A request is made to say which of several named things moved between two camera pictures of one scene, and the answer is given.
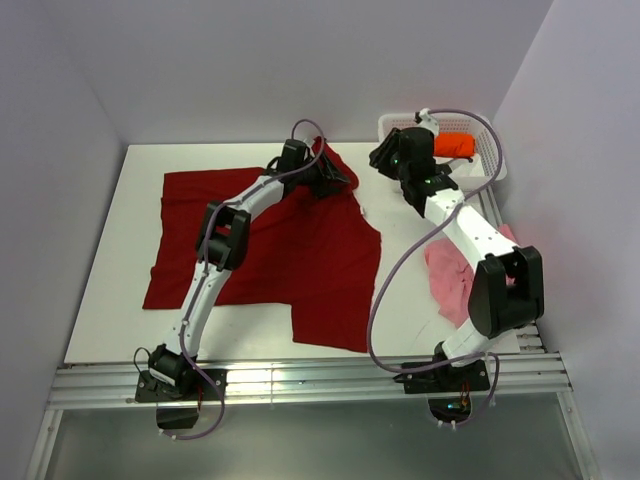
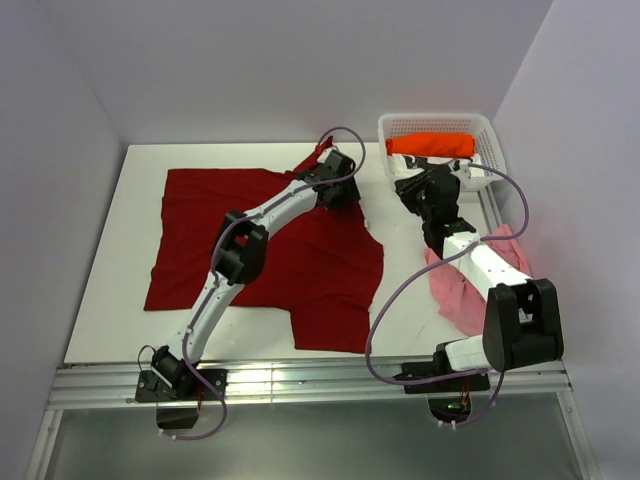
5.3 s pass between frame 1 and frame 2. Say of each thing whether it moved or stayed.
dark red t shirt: stayed
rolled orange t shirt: stayed
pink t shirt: stayed
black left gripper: moved
